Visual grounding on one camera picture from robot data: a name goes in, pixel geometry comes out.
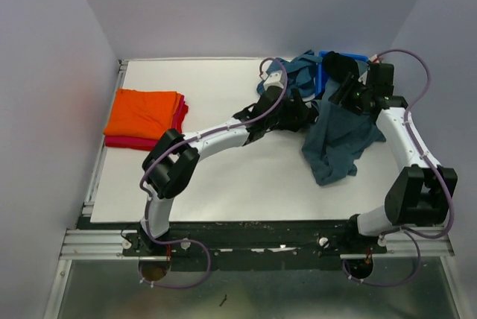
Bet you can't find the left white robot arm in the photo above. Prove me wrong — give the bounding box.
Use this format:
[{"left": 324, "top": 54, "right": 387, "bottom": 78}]
[{"left": 139, "top": 86, "right": 318, "bottom": 256}]

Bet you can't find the orange t shirt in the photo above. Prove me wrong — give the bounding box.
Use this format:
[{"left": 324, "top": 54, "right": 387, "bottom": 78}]
[{"left": 104, "top": 89, "right": 184, "bottom": 139}]

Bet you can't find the aluminium frame rail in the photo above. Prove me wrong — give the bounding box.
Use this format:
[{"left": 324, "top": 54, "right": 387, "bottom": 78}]
[{"left": 40, "top": 58, "right": 142, "bottom": 319}]

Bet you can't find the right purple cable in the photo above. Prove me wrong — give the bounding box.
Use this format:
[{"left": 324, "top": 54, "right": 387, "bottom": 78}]
[{"left": 341, "top": 48, "right": 458, "bottom": 286}]

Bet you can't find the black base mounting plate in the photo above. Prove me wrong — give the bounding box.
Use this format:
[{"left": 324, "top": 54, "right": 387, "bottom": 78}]
[{"left": 76, "top": 216, "right": 435, "bottom": 274}]

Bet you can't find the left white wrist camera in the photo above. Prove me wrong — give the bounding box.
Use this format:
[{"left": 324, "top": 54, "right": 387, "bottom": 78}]
[{"left": 263, "top": 71, "right": 286, "bottom": 90}]

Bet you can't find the black t shirt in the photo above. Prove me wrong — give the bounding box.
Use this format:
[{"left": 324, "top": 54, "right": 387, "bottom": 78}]
[{"left": 321, "top": 51, "right": 368, "bottom": 84}]

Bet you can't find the purple cable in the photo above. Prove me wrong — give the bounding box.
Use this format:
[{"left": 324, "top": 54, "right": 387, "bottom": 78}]
[
  {"left": 341, "top": 48, "right": 458, "bottom": 286},
  {"left": 138, "top": 57, "right": 288, "bottom": 290}
]

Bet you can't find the pink t shirt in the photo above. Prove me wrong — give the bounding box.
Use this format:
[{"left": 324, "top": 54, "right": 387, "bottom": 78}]
[{"left": 104, "top": 95, "right": 189, "bottom": 151}]

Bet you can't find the grey blue t shirt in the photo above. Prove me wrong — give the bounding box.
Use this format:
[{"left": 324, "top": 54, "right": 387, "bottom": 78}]
[{"left": 302, "top": 80, "right": 385, "bottom": 186}]

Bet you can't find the teal blue t shirt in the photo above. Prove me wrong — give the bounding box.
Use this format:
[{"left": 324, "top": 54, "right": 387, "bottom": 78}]
[{"left": 256, "top": 50, "right": 322, "bottom": 100}]

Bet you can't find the blue plastic bin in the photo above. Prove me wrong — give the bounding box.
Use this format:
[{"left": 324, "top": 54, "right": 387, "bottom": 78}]
[{"left": 315, "top": 53, "right": 369, "bottom": 96}]

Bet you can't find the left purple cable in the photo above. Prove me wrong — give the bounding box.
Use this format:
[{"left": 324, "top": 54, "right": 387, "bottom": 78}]
[{"left": 138, "top": 57, "right": 288, "bottom": 290}]

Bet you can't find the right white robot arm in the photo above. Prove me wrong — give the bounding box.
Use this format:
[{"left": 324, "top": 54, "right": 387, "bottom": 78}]
[{"left": 329, "top": 63, "right": 458, "bottom": 253}]

